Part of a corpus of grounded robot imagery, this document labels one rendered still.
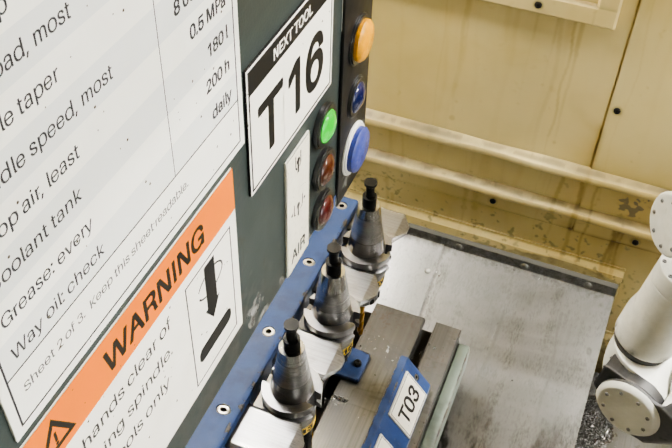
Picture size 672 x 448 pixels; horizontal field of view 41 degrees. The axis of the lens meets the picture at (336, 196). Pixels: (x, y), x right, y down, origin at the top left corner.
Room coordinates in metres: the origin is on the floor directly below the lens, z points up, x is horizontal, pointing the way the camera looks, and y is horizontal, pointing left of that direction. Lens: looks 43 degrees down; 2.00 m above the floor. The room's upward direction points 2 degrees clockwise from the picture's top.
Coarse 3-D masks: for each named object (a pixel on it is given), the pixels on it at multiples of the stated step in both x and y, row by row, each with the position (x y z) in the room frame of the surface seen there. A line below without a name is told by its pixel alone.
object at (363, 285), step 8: (344, 264) 0.72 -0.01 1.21; (352, 272) 0.71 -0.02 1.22; (360, 272) 0.71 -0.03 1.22; (368, 272) 0.71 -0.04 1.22; (352, 280) 0.69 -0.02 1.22; (360, 280) 0.69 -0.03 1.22; (368, 280) 0.69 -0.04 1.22; (376, 280) 0.70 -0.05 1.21; (352, 288) 0.68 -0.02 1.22; (360, 288) 0.68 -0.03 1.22; (368, 288) 0.68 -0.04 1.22; (376, 288) 0.68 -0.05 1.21; (360, 296) 0.67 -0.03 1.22; (368, 296) 0.67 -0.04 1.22; (360, 304) 0.66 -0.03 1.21
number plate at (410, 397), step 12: (408, 372) 0.76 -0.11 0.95; (408, 384) 0.74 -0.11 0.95; (396, 396) 0.71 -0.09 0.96; (408, 396) 0.72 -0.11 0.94; (420, 396) 0.74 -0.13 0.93; (396, 408) 0.70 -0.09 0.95; (408, 408) 0.71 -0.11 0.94; (420, 408) 0.72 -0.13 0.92; (396, 420) 0.68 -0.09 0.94; (408, 420) 0.69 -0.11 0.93; (408, 432) 0.68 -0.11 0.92
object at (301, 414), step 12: (312, 372) 0.55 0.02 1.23; (264, 384) 0.54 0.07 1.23; (264, 396) 0.52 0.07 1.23; (312, 396) 0.53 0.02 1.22; (264, 408) 0.52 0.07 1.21; (276, 408) 0.51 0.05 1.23; (288, 408) 0.51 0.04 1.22; (300, 408) 0.51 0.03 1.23; (312, 408) 0.51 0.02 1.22; (300, 420) 0.51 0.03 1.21
